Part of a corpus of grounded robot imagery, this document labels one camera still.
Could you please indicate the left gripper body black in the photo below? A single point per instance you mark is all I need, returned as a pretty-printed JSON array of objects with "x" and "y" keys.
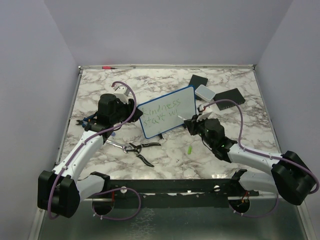
[{"x": 125, "y": 110}]

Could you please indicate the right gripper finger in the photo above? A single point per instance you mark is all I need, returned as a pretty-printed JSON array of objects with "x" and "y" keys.
[
  {"x": 191, "y": 127},
  {"x": 188, "y": 121}
]

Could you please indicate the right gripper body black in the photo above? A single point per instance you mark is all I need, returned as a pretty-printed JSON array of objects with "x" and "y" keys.
[{"x": 200, "y": 126}]

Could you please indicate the green marker cap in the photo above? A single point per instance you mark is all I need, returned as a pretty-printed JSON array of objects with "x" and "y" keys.
[{"x": 189, "y": 150}]

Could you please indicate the blue framed whiteboard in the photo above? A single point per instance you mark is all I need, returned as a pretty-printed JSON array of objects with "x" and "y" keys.
[{"x": 159, "y": 115}]

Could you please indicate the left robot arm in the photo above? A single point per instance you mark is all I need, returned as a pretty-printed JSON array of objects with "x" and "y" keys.
[{"x": 60, "y": 190}]

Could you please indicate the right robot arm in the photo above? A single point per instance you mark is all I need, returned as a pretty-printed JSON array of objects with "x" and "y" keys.
[{"x": 283, "y": 174}]

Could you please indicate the white small router box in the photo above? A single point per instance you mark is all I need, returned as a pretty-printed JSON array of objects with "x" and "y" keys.
[{"x": 203, "y": 93}]

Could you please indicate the black flat box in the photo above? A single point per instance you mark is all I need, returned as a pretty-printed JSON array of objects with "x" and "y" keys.
[{"x": 197, "y": 80}]

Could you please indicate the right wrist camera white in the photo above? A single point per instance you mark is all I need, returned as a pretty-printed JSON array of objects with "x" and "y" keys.
[{"x": 204, "y": 111}]

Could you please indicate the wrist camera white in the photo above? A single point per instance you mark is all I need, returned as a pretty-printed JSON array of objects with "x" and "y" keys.
[
  {"x": 121, "y": 92},
  {"x": 204, "y": 111}
]

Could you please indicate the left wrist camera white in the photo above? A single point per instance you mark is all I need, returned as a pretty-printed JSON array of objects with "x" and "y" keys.
[{"x": 121, "y": 92}]

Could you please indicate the blue handled cutters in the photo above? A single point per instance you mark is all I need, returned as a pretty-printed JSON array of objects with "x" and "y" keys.
[{"x": 83, "y": 122}]

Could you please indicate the red pen at back rail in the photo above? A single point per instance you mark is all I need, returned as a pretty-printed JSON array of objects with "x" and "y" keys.
[{"x": 108, "y": 68}]

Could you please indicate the black network switch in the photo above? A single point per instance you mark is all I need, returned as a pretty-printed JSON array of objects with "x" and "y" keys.
[{"x": 224, "y": 99}]

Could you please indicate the aluminium table frame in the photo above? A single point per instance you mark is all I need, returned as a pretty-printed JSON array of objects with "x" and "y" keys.
[{"x": 219, "y": 193}]

